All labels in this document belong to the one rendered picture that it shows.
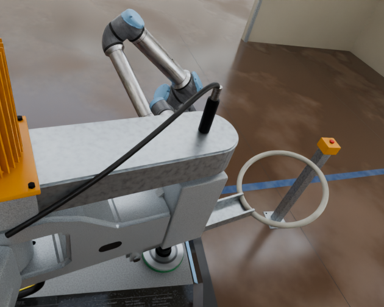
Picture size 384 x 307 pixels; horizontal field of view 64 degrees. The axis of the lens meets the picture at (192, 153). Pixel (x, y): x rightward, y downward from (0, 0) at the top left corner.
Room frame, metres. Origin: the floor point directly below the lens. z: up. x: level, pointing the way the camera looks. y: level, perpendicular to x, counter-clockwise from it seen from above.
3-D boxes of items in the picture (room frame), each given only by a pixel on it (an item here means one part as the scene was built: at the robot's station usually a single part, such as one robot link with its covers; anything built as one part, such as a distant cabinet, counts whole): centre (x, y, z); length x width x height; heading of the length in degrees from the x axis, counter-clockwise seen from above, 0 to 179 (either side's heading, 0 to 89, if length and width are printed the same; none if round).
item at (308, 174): (2.07, -1.02, 0.54); 0.20 x 0.20 x 1.09; 24
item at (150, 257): (0.83, -0.01, 0.92); 0.21 x 0.21 x 0.01
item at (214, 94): (0.83, -0.01, 1.83); 0.04 x 0.04 x 0.17
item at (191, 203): (0.78, 0.05, 1.37); 0.36 x 0.22 x 0.45; 129
